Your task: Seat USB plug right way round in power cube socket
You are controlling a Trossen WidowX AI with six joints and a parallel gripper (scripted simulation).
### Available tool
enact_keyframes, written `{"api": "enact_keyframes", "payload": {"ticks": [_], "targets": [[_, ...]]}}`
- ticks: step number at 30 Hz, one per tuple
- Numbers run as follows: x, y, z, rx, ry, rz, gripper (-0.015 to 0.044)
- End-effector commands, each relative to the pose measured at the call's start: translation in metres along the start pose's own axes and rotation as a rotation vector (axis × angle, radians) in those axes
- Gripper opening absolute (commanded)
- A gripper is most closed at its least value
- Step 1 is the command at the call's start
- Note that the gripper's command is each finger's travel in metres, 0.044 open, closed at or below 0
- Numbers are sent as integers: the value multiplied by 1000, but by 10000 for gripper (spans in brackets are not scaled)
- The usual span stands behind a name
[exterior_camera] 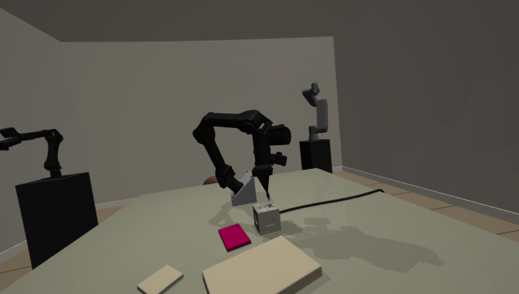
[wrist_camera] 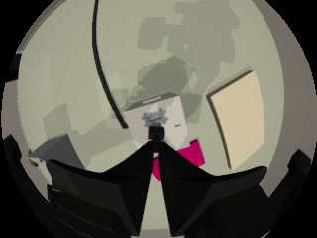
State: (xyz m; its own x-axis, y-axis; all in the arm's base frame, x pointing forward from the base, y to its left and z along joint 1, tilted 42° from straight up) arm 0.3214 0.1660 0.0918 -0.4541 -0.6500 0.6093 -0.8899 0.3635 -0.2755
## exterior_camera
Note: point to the beige flat rectangular slab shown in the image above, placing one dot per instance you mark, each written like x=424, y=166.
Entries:
x=274, y=267

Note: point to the tan flat rectangular block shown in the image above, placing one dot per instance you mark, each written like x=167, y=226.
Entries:
x=160, y=281

